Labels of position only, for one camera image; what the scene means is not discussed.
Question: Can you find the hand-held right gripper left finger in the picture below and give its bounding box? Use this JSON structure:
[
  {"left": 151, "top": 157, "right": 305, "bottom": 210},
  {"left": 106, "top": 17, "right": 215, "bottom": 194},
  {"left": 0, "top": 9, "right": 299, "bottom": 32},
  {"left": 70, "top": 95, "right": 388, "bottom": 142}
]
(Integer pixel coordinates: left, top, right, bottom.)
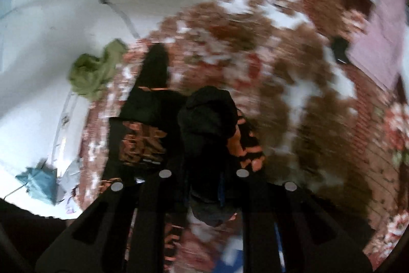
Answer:
[{"left": 35, "top": 168, "right": 187, "bottom": 273}]

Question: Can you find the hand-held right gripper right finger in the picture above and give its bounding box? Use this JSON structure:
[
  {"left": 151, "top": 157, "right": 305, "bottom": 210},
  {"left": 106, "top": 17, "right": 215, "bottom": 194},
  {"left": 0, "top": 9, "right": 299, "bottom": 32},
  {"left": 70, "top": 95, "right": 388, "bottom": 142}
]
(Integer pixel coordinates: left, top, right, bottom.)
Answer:
[{"left": 218, "top": 168, "right": 374, "bottom": 273}]

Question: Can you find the black garment with orange print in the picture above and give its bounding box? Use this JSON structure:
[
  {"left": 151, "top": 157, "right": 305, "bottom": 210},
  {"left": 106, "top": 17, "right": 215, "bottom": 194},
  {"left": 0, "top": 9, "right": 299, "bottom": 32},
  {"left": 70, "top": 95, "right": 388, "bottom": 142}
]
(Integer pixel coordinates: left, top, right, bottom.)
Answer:
[{"left": 102, "top": 43, "right": 266, "bottom": 230}]

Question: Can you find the teal cloth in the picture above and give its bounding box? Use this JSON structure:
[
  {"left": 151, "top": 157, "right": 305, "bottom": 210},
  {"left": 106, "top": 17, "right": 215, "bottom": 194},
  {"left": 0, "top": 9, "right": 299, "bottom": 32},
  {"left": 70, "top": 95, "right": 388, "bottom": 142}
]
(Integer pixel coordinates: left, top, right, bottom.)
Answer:
[{"left": 15, "top": 161, "right": 59, "bottom": 205}]

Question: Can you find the brown floral blanket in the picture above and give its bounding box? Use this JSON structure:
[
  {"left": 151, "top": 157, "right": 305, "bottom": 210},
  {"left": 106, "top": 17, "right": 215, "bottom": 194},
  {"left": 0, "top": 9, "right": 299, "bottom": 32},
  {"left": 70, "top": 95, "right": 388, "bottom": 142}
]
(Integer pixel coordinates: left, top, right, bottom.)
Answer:
[{"left": 77, "top": 0, "right": 409, "bottom": 273}]

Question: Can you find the green cloth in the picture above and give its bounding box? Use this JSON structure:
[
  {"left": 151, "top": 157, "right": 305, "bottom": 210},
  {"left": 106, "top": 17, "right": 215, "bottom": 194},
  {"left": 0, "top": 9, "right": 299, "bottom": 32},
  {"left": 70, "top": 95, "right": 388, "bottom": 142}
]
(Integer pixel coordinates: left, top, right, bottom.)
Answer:
[{"left": 69, "top": 39, "right": 128, "bottom": 101}]

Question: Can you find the small black object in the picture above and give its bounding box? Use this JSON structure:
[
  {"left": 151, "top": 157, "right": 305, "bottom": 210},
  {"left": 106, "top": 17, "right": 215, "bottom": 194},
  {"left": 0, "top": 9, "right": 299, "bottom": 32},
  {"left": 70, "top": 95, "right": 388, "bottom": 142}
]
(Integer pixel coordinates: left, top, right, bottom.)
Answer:
[{"left": 331, "top": 36, "right": 351, "bottom": 65}]

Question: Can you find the pale pink cloth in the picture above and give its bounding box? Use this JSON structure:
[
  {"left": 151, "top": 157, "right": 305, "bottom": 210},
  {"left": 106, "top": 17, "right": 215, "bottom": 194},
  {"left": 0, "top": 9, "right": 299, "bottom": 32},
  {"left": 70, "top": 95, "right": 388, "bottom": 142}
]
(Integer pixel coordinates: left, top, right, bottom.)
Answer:
[{"left": 347, "top": 0, "right": 409, "bottom": 92}]

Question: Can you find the dark wall cable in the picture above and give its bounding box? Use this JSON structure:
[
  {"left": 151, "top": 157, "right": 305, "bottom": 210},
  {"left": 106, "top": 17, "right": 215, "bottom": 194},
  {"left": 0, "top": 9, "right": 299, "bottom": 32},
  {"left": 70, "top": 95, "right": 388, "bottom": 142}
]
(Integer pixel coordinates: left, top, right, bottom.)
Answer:
[{"left": 85, "top": 0, "right": 142, "bottom": 39}]

